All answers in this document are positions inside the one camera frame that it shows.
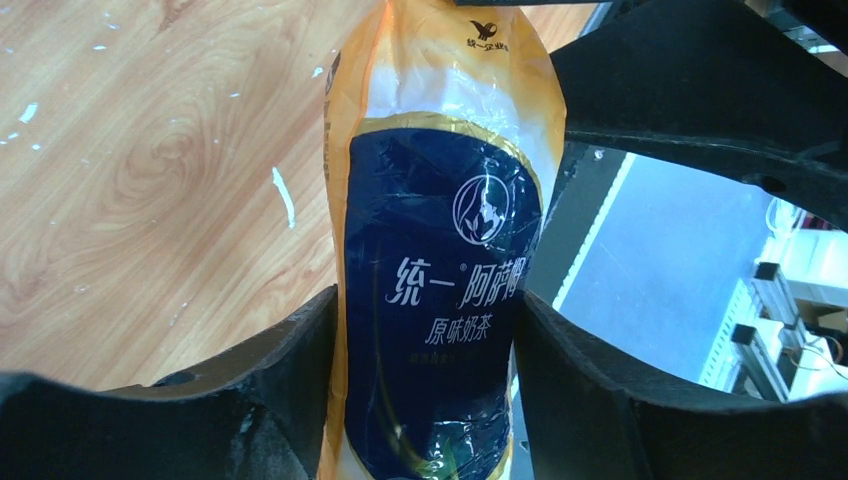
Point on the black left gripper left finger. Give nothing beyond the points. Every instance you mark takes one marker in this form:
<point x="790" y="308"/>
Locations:
<point x="254" y="411"/>

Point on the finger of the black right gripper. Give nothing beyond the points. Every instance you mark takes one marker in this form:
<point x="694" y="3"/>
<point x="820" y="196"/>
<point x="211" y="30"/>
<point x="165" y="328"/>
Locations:
<point x="712" y="86"/>

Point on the yellow blue milk tea bottle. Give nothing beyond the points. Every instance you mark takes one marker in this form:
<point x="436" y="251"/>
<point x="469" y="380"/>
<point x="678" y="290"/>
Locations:
<point x="443" y="135"/>

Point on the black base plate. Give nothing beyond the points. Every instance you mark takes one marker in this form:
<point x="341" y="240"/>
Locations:
<point x="584" y="179"/>

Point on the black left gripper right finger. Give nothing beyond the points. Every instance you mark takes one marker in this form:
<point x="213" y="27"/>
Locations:
<point x="593" y="411"/>

